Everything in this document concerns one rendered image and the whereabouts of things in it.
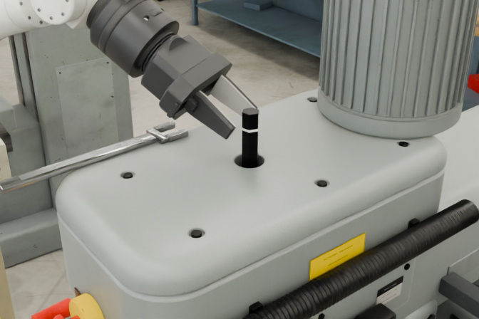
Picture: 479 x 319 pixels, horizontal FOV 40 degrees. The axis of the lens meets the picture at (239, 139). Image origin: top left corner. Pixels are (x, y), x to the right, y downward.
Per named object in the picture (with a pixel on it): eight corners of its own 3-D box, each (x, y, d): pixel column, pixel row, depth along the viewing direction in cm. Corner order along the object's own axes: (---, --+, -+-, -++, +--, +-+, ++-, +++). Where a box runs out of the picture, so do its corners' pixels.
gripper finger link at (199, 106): (227, 140, 78) (187, 107, 78) (239, 122, 76) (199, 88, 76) (220, 146, 77) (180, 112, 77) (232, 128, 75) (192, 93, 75)
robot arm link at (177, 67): (211, 100, 87) (144, 43, 89) (245, 47, 82) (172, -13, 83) (158, 139, 77) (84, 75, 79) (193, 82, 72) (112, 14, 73)
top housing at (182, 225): (157, 411, 67) (147, 290, 60) (53, 277, 86) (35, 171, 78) (446, 242, 92) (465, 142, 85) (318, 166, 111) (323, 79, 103)
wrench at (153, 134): (6, 198, 73) (4, 191, 73) (-7, 184, 76) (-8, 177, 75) (188, 136, 86) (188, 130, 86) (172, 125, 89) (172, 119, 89)
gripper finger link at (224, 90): (258, 107, 80) (219, 74, 80) (245, 124, 82) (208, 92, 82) (264, 102, 81) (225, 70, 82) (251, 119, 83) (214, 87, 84)
